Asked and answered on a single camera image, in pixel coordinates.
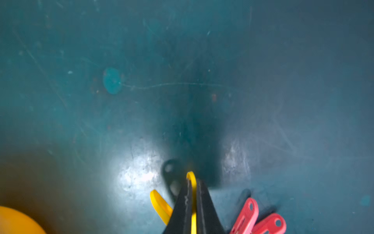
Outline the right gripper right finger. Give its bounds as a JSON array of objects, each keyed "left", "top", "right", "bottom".
[{"left": 196, "top": 180, "right": 225, "bottom": 234}]

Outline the yellow clothespin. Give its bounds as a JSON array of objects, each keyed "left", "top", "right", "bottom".
[{"left": 150, "top": 171, "right": 197, "bottom": 234}]

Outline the yellow plastic storage box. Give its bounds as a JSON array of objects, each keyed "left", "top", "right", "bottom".
[{"left": 1, "top": 206, "right": 46, "bottom": 234}]

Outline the red clothespin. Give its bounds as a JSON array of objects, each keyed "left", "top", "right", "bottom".
[{"left": 230, "top": 198, "right": 287, "bottom": 234}]

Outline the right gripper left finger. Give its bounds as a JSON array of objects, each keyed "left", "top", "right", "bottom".
[{"left": 163, "top": 179, "right": 193, "bottom": 234}]

